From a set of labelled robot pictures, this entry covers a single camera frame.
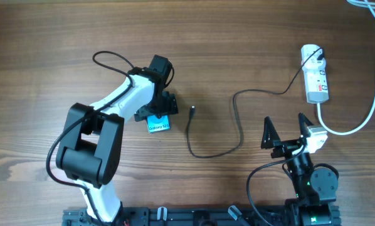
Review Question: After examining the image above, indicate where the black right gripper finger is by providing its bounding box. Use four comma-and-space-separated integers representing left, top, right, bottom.
261, 116, 281, 149
298, 113, 314, 137

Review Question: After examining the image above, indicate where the blue Galaxy smartphone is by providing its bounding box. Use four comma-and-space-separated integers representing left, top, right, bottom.
147, 116, 171, 133

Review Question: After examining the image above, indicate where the black USB charging cable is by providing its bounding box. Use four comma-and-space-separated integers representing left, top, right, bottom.
186, 47, 326, 159

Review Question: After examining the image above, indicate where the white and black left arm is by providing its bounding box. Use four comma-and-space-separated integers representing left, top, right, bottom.
48, 55, 178, 225

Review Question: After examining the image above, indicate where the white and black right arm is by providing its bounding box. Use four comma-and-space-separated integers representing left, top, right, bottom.
261, 113, 342, 226

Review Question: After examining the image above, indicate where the white USB charger plug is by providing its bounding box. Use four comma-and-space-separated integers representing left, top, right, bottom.
301, 44, 326, 72

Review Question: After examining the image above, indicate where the white power strip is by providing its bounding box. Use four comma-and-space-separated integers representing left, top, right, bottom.
304, 68, 329, 104

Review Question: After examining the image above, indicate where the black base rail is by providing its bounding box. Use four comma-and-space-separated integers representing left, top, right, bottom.
61, 205, 342, 226

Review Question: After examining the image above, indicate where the white power strip cord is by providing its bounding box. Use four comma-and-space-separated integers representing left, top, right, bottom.
316, 0, 375, 136

